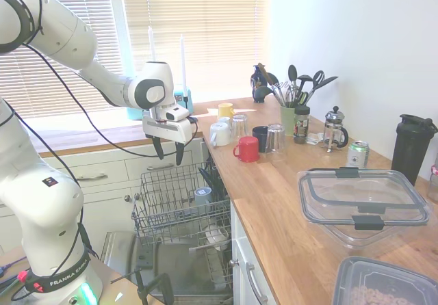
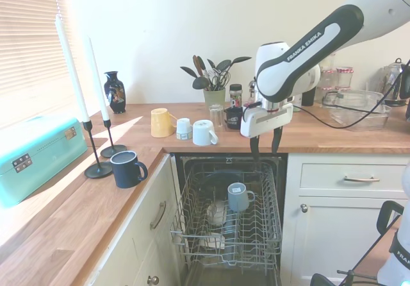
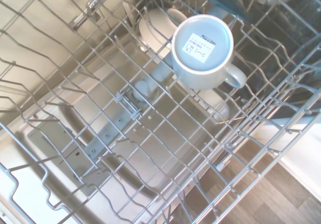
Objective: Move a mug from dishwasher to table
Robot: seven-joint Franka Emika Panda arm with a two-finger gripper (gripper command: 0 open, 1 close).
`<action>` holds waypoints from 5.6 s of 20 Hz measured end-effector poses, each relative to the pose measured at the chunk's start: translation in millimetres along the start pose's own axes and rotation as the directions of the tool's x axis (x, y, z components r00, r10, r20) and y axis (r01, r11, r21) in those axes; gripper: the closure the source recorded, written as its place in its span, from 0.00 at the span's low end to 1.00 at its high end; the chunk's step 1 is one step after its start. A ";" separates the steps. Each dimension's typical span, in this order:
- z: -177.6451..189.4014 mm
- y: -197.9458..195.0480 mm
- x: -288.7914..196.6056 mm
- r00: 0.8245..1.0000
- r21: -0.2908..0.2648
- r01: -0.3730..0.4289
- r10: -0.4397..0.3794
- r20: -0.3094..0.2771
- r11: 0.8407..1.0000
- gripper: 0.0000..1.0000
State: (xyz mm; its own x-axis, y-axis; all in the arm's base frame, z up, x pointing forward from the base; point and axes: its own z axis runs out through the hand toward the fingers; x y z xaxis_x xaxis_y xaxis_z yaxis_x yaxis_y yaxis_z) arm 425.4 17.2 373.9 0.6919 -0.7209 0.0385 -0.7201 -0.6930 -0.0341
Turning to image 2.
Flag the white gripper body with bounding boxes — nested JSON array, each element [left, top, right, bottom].
[[240, 102, 294, 139]]

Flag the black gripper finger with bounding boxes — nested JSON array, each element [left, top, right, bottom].
[[271, 126, 283, 154], [250, 135, 261, 159]]

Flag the grey ceramic mug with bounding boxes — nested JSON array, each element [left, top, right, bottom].
[[227, 182, 256, 212]]

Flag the black printed mug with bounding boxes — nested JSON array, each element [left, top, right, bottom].
[[223, 106, 243, 130]]

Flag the white mug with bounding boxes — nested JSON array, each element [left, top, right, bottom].
[[192, 119, 219, 146]]

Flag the built-in dishwasher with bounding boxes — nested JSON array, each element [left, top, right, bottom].
[[172, 153, 289, 286]]

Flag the yellow mug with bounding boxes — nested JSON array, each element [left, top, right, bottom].
[[150, 108, 179, 138]]

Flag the glass jar black lid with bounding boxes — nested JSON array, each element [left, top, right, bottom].
[[229, 83, 243, 109]]

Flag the dark blue plate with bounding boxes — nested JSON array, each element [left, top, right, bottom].
[[204, 169, 247, 203]]

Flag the black shaker bottle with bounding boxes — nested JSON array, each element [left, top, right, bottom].
[[301, 90, 318, 106]]

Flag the clear faceted drinking glass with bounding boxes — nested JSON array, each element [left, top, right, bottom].
[[209, 104, 225, 129]]

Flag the pale green utensil pot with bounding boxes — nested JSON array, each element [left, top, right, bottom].
[[203, 87, 227, 109]]

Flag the black nylon spatula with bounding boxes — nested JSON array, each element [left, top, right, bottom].
[[229, 56, 253, 72]]

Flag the metal whisk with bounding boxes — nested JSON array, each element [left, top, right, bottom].
[[206, 69, 222, 91]]

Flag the black slotted spoon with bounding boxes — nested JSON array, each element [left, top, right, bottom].
[[215, 58, 232, 75]]

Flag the small white striped cup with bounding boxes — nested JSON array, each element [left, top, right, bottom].
[[176, 117, 193, 141]]

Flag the glass jar red lid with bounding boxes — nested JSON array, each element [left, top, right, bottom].
[[320, 69, 337, 90], [335, 67, 355, 90]]

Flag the black ladle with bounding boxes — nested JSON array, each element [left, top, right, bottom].
[[191, 76, 211, 91]]

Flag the white bowl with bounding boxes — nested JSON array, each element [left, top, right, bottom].
[[206, 201, 228, 226]]

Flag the clear plastic lidded container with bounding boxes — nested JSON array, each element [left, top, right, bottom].
[[322, 88, 392, 130]]

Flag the wooden spoon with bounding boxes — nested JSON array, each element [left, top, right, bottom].
[[192, 55, 206, 77]]

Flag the cream kitchen cabinet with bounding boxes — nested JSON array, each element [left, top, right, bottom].
[[281, 153, 410, 286], [86, 153, 188, 286]]

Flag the small black candle cup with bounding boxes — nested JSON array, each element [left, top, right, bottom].
[[110, 150, 149, 189]]

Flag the black clamp stand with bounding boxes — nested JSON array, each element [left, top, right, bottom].
[[309, 200, 406, 286]]

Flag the black candle holder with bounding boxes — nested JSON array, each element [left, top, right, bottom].
[[82, 121, 113, 180], [100, 119, 127, 158]]

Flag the dark blue painted vase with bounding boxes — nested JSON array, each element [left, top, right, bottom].
[[103, 71, 127, 114]]

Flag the tall white candle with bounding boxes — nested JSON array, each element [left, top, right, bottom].
[[86, 35, 110, 121], [54, 13, 90, 123]]

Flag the teal metal bread box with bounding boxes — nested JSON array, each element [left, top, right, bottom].
[[0, 115, 89, 208]]

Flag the cream window blind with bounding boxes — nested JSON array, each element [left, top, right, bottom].
[[0, 0, 76, 130]]

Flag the black handled scissors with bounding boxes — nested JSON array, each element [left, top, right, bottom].
[[217, 69, 231, 88]]

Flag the black camera cable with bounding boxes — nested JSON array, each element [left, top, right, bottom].
[[293, 60, 410, 130]]

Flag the metal drawer bar handle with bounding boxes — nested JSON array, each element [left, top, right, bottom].
[[149, 201, 167, 230], [343, 176, 381, 183]]

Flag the grey wire dishwasher rack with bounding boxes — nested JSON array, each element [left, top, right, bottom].
[[169, 160, 283, 271]]

